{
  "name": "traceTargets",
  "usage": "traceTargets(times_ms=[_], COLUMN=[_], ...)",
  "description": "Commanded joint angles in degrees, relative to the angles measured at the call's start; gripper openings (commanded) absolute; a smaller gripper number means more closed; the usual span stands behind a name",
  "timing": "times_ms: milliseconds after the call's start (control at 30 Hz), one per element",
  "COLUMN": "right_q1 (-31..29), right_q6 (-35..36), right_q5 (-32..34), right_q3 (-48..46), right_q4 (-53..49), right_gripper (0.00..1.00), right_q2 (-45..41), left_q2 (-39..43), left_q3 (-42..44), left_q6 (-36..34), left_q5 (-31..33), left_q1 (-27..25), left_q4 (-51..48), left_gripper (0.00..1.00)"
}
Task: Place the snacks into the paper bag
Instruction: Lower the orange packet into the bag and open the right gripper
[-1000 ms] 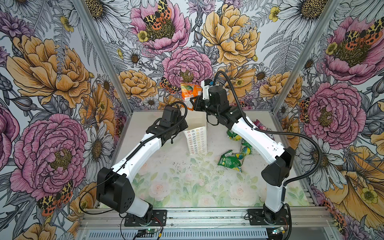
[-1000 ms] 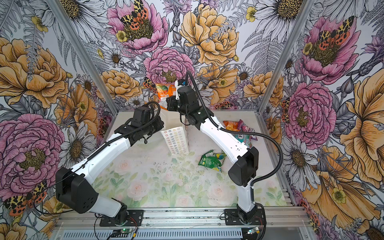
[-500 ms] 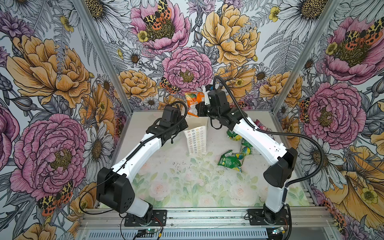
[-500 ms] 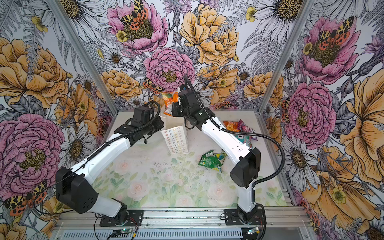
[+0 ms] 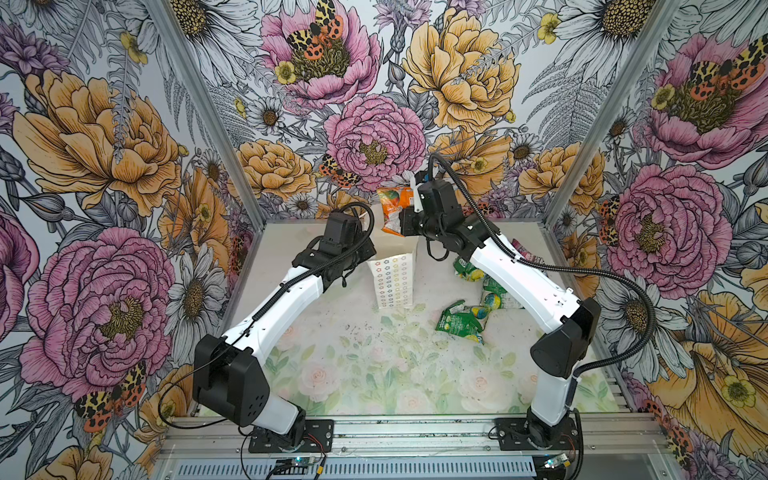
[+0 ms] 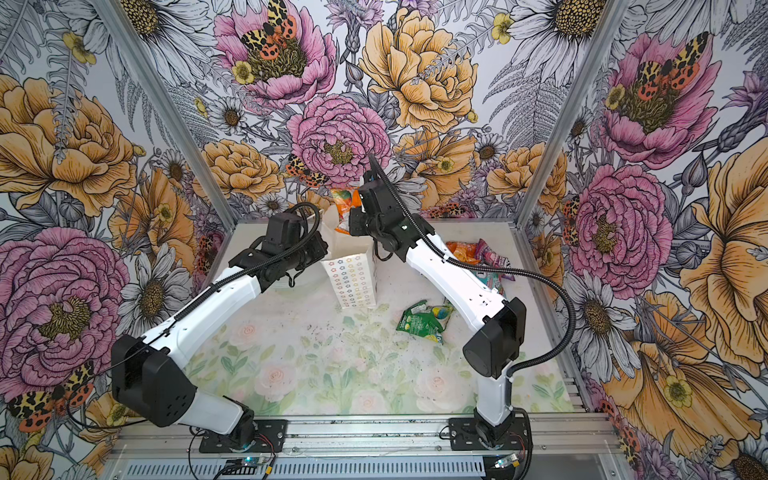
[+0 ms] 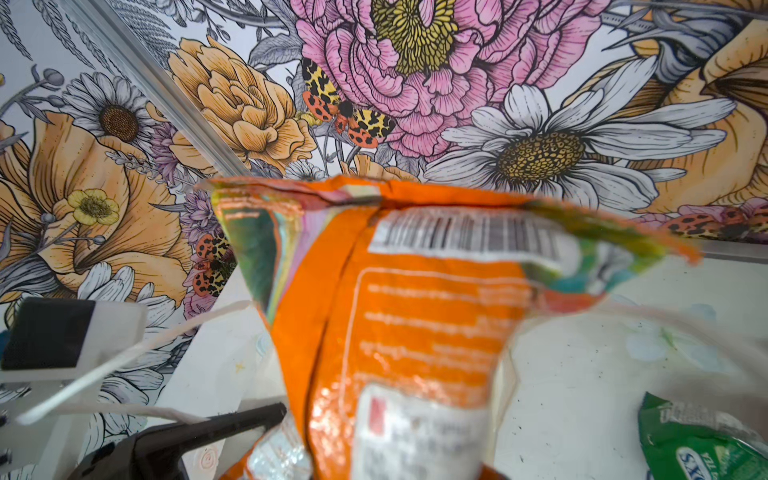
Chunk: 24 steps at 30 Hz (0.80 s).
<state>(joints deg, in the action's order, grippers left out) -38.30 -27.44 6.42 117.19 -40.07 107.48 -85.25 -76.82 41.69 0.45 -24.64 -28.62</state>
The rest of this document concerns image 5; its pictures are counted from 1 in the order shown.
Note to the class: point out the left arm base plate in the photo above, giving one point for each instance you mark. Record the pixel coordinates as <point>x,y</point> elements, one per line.
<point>309,436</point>

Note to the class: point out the green yellow snack packet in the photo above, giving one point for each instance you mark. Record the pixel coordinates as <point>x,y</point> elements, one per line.
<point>467,271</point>

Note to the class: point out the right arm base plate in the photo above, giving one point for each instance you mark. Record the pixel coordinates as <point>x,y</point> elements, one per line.
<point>518,434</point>

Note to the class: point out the green circuit board left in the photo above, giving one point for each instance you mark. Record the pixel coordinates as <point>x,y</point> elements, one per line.
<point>294,465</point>

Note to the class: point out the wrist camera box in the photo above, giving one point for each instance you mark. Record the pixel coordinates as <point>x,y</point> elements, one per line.
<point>437,199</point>
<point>340,232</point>

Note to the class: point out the green snack packet front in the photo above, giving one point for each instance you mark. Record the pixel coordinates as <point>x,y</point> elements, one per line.
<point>463,320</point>

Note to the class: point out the green circuit board right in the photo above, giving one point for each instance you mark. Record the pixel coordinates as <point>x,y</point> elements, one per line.
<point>558,461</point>

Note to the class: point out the pink purple snack packet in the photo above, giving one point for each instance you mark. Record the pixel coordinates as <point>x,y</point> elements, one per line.
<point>525,253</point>

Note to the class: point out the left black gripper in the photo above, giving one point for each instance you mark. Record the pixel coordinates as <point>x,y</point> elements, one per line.
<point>369,252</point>

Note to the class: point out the aluminium front rail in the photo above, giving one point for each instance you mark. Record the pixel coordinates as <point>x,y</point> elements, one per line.
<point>615,446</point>

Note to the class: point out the green circuit board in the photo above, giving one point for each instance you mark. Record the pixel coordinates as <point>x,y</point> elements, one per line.
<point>558,461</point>
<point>294,465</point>

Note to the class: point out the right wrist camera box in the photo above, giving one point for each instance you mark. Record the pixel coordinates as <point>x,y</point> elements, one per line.
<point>437,199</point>

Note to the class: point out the orange snack packet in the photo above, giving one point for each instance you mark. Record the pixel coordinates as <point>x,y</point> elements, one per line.
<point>393,201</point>

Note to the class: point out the white patterned paper bag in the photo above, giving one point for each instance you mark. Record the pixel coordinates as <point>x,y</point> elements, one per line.
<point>393,266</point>

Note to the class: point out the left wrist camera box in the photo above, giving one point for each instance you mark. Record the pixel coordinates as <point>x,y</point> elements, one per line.
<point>340,232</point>

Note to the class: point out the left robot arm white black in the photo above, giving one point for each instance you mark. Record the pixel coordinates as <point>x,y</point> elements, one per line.
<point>228,374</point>

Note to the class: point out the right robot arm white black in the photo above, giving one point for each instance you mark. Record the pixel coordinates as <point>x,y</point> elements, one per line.
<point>568,322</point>

